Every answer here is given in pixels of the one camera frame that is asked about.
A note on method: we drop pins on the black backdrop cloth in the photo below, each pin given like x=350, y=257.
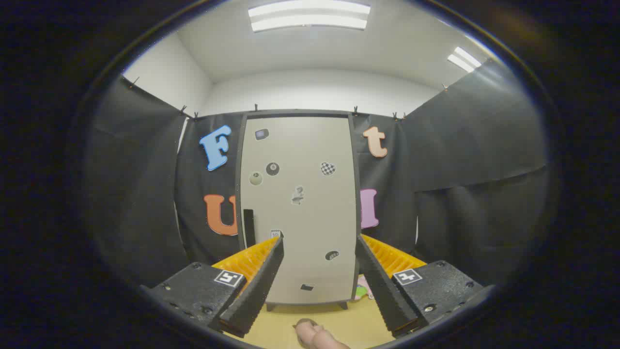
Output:
x=135, y=169

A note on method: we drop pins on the pink green object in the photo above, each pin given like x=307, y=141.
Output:
x=363, y=288

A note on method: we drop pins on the grey shoe cabinet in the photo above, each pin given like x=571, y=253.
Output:
x=298, y=113

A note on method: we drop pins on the long ceiling light panel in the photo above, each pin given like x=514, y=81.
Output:
x=310, y=14

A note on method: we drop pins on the white shoe cabinet door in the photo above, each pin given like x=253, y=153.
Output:
x=300, y=145

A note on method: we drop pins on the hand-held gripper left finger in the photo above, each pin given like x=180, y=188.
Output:
x=261, y=281

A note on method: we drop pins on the small ceiling light panel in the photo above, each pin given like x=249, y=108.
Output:
x=464, y=59

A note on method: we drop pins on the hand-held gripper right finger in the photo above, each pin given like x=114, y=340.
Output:
x=380, y=286

